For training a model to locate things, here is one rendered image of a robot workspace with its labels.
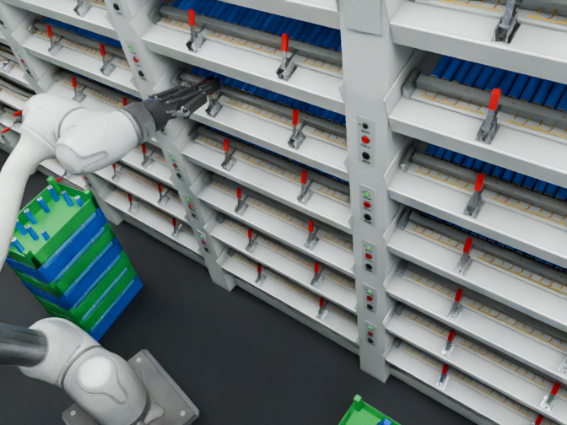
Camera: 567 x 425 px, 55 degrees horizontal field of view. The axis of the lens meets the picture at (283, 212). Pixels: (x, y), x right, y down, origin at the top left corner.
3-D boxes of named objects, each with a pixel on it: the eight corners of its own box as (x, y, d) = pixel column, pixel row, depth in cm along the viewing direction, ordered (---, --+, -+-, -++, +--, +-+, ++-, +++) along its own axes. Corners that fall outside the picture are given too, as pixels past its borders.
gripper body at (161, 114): (135, 128, 127) (164, 112, 133) (159, 139, 123) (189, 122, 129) (128, 99, 122) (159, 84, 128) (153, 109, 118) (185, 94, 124)
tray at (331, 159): (353, 183, 123) (343, 162, 115) (170, 110, 153) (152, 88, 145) (395, 115, 128) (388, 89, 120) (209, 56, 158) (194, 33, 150)
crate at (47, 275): (49, 284, 178) (38, 269, 173) (8, 265, 187) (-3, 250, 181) (108, 221, 195) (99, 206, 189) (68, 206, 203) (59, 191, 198)
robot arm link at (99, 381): (118, 442, 151) (91, 414, 135) (77, 406, 159) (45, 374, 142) (159, 395, 159) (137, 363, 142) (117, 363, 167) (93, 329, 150)
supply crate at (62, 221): (38, 269, 173) (25, 254, 167) (-3, 250, 181) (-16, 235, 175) (99, 206, 189) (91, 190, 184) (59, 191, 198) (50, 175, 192)
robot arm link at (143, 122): (142, 153, 120) (162, 142, 123) (134, 116, 114) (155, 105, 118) (116, 141, 124) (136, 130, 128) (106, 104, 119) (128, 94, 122)
